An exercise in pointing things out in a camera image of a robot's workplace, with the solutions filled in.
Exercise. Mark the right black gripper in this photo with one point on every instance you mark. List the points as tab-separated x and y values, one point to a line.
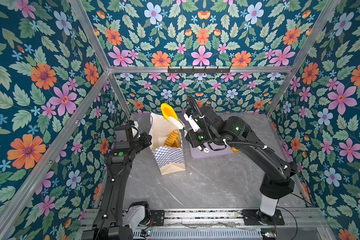
190	134

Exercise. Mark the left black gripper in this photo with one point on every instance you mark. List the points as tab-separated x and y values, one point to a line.
147	140

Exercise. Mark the ridged roll fake bread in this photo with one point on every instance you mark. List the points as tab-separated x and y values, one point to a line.
177	144

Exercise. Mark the blue checkered paper bag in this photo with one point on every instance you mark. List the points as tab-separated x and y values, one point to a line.
169	159

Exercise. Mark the lilac plastic tray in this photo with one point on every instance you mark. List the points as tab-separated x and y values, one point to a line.
197	154

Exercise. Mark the striped yellow bun fake bread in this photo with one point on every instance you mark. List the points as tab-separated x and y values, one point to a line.
234	150

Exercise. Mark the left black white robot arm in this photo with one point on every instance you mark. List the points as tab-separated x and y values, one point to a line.
109	223

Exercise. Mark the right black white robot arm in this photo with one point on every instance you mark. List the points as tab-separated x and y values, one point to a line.
277	181

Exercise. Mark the small green circuit board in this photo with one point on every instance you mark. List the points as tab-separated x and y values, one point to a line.
145	233

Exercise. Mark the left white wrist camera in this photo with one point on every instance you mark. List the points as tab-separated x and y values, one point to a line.
135	128

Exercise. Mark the black hook rail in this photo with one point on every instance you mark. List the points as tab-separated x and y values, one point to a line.
199	70

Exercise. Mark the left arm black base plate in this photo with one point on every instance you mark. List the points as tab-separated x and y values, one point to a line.
155	218

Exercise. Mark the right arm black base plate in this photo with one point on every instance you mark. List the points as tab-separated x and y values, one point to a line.
254	217

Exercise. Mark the white perforated cable duct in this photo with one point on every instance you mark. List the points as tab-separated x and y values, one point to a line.
201	234

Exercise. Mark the aluminium cage frame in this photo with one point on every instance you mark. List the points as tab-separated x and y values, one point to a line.
57	112

